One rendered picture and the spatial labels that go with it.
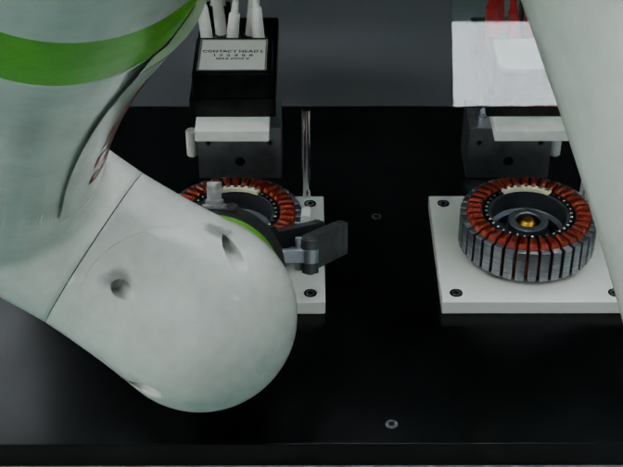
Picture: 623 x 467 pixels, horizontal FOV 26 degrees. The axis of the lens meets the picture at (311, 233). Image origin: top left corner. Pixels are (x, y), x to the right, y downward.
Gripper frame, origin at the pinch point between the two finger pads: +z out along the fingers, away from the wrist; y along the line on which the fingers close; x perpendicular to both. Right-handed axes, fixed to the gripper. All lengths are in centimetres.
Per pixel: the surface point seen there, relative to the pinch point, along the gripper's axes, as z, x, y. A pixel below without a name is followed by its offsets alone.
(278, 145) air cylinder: 10.9, -5.8, -3.4
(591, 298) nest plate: -5.0, 5.0, -28.4
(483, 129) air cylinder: 10.2, -7.3, -21.6
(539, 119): 0.3, -8.8, -24.9
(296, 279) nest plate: -2.7, 3.9, -5.1
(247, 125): -0.4, -8.3, -1.1
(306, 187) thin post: 7.1, -2.4, -5.9
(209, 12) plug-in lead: 10.4, -17.5, 2.6
